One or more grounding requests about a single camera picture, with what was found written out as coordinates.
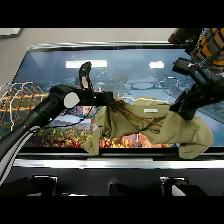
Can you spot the silver frame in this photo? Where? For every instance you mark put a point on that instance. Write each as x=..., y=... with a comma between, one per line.
x=110, y=164

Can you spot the dark brown garment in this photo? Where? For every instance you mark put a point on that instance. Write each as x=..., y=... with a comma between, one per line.
x=183, y=35

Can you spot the yellow black striped garment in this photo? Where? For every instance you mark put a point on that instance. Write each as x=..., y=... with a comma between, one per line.
x=211, y=45

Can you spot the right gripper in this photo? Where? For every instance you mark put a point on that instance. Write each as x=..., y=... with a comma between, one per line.
x=185, y=106

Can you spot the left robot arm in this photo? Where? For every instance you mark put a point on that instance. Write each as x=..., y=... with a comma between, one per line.
x=43, y=111

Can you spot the khaki pants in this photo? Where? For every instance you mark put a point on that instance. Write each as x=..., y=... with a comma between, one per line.
x=156, y=128

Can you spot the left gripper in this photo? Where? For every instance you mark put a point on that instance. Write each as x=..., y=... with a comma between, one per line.
x=103, y=98

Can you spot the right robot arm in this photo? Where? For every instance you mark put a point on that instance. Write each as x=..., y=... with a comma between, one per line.
x=209, y=93

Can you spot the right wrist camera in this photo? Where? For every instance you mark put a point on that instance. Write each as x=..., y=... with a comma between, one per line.
x=186, y=68

